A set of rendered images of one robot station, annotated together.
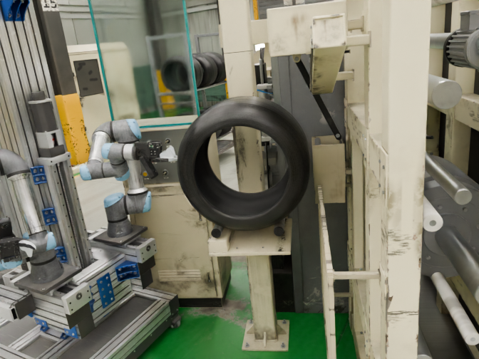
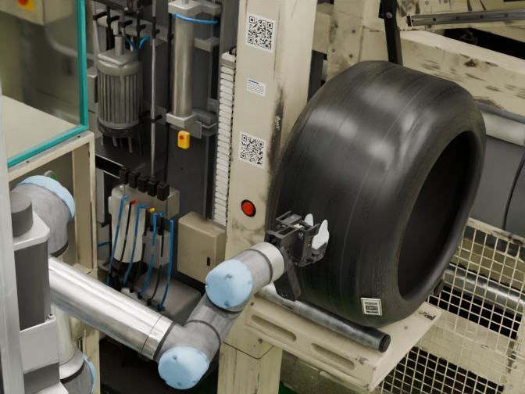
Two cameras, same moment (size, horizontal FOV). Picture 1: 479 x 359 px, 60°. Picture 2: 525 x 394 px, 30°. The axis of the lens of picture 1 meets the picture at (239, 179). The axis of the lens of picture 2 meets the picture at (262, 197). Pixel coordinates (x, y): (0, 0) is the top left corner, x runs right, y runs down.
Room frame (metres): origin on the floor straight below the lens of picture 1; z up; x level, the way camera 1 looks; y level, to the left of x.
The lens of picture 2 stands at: (1.29, 1.86, 2.29)
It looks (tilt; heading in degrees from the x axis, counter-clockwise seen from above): 31 degrees down; 292
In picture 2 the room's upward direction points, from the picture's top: 4 degrees clockwise
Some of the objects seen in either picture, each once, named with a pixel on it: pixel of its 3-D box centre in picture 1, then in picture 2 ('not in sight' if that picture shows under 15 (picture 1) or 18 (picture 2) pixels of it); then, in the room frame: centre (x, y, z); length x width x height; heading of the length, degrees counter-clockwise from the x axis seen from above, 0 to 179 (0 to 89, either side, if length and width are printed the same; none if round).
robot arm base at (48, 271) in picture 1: (45, 266); not in sight; (1.80, 0.98, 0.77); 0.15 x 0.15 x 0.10
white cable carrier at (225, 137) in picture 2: not in sight; (230, 145); (2.17, -0.05, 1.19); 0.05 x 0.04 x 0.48; 80
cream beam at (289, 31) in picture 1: (305, 31); not in sight; (1.65, -0.31, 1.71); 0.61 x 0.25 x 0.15; 170
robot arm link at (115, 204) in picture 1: (116, 205); not in sight; (2.23, 0.72, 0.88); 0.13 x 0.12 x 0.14; 96
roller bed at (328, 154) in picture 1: (328, 168); not in sight; (1.98, -0.45, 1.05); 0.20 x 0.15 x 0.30; 170
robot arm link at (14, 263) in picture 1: (13, 252); not in sight; (1.61, 0.99, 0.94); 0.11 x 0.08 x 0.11; 124
